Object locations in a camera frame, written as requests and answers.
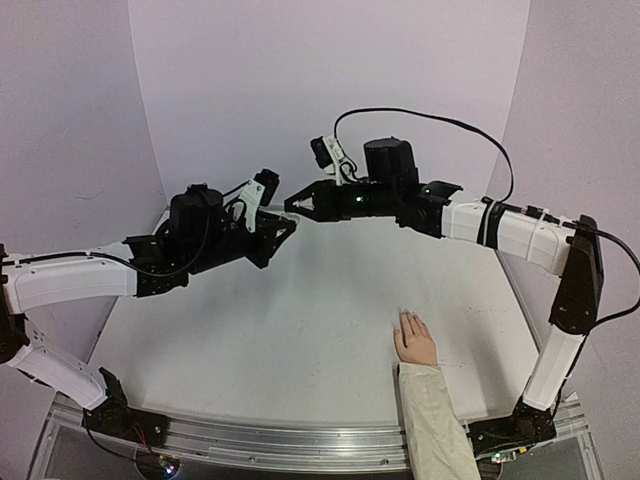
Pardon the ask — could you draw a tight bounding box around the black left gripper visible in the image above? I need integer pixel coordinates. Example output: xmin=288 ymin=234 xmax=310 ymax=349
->
xmin=189 ymin=209 xmax=294 ymax=276

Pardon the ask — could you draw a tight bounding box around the clear nail polish bottle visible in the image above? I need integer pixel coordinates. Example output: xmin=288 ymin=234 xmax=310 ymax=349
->
xmin=280 ymin=212 xmax=300 ymax=224

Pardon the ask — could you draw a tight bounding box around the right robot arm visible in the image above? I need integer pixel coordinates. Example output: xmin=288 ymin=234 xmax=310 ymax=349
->
xmin=285 ymin=136 xmax=604 ymax=411

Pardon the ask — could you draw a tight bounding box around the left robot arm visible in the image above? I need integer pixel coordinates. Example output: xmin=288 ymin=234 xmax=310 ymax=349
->
xmin=1 ymin=181 xmax=298 ymax=437

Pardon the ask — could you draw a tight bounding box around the beige sleeved forearm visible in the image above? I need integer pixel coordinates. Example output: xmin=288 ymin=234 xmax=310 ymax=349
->
xmin=398 ymin=362 xmax=480 ymax=479

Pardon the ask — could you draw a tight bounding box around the mannequin hand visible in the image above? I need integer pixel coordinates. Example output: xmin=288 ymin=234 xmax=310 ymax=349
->
xmin=394 ymin=310 xmax=438 ymax=366

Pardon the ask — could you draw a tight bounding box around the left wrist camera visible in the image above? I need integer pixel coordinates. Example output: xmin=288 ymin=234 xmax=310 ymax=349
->
xmin=229 ymin=169 xmax=280 ymax=233

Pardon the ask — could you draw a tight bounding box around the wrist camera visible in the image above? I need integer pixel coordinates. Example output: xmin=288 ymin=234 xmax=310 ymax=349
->
xmin=310 ymin=135 xmax=357 ymax=186
xmin=229 ymin=169 xmax=280 ymax=233

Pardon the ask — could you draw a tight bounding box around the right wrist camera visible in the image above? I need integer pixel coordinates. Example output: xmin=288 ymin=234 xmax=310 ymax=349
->
xmin=310 ymin=135 xmax=357 ymax=186

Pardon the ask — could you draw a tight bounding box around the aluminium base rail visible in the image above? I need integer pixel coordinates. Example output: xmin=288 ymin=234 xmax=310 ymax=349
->
xmin=28 ymin=396 xmax=603 ymax=479

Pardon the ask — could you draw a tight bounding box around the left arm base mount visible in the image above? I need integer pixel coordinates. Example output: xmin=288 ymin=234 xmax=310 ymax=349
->
xmin=82 ymin=367 xmax=170 ymax=449

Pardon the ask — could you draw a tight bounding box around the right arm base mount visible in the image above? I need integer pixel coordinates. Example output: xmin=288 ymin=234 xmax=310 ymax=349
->
xmin=467 ymin=393 xmax=561 ymax=459

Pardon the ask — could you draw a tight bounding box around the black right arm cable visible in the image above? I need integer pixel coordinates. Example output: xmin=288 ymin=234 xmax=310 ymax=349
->
xmin=333 ymin=107 xmax=640 ymax=326

